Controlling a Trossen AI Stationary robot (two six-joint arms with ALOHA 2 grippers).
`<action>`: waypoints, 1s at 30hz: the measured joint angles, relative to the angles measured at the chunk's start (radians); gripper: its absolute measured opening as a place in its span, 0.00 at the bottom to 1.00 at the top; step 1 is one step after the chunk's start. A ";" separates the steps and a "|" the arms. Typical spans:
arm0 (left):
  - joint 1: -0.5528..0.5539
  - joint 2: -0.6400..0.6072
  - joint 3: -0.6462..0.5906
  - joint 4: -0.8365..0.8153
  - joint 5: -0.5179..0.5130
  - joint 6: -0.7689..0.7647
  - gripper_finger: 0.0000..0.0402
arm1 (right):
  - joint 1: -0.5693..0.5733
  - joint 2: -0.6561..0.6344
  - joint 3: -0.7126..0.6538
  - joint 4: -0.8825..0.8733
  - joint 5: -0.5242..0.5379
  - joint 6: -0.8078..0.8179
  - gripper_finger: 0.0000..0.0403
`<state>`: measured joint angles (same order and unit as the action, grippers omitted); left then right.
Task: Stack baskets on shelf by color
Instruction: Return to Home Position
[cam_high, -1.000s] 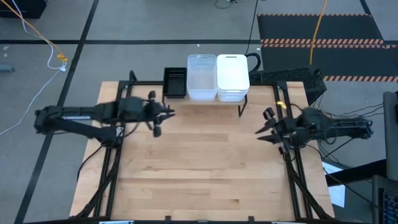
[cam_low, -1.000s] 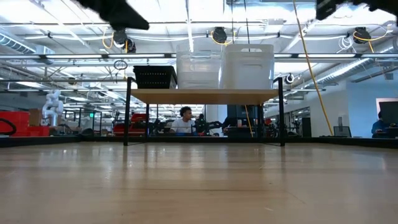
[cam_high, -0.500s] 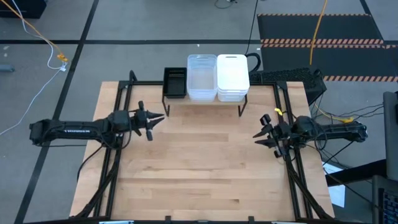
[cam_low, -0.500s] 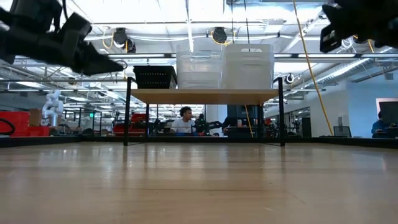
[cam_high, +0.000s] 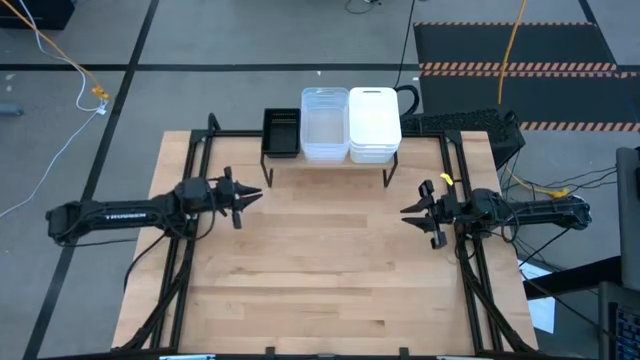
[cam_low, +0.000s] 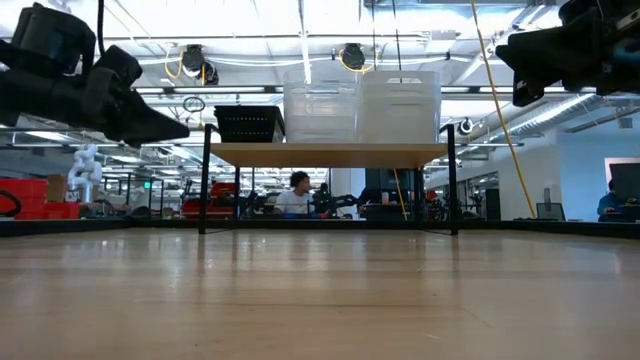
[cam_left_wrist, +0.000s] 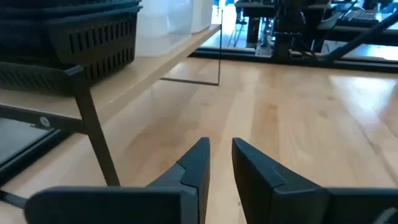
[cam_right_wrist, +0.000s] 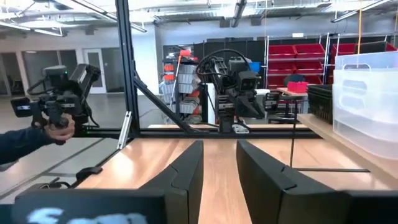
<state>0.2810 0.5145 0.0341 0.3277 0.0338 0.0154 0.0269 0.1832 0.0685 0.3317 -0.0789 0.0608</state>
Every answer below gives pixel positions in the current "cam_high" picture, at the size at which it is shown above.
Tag black metal table frame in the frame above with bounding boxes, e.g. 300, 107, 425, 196
112, 112, 540, 359

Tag grey monitor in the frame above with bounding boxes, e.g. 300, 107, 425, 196
615, 146, 640, 294

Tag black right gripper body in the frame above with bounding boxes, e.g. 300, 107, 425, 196
417, 178, 464, 251

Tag yellow power plug cable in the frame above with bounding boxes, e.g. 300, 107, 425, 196
503, 163, 571, 200

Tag wooden shelf with black legs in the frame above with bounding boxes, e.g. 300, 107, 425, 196
258, 108, 400, 189

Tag yellow hanging cable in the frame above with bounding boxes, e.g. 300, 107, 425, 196
497, 0, 529, 106

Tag thin black floor cable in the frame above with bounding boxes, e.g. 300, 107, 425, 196
519, 277, 609, 336

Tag long yellow floor cable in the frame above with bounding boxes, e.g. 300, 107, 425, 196
0, 0, 111, 101

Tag black box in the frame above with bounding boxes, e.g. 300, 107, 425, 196
0, 0, 76, 30

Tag white paper sheet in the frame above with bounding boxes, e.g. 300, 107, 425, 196
517, 259, 557, 335

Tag long black floor cable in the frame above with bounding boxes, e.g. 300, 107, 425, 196
393, 0, 422, 119

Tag thin white floor cable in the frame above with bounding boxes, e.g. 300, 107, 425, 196
19, 0, 109, 115
0, 112, 104, 219

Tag black slanted bar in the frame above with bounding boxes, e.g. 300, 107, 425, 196
522, 255, 624, 301

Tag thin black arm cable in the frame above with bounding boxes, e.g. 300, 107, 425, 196
123, 230, 169, 294

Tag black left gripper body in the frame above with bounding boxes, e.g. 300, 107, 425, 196
213, 166, 247, 231

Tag black mat with hazard stripes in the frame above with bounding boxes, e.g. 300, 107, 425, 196
413, 20, 640, 133

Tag dark device with blue keys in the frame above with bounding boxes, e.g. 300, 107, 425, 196
597, 279, 640, 360

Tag looped black floor cable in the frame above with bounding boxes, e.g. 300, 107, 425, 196
344, 0, 382, 15

